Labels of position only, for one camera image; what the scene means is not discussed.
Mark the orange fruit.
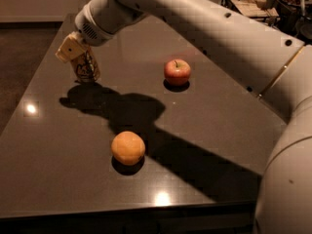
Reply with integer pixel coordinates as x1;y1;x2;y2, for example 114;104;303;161
111;131;145;166

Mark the red apple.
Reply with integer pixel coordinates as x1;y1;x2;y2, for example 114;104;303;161
164;59;191;86

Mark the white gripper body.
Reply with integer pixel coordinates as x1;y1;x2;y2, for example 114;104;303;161
75;0;145;46

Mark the black wire napkin basket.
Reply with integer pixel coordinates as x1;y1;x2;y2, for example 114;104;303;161
221;0;280;25

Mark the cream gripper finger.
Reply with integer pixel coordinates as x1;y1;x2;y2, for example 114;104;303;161
56;31;88;63

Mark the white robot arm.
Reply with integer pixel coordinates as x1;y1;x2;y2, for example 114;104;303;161
57;0;312;234

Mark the orange LaCroix soda can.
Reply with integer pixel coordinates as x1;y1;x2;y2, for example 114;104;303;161
70;48;100;83

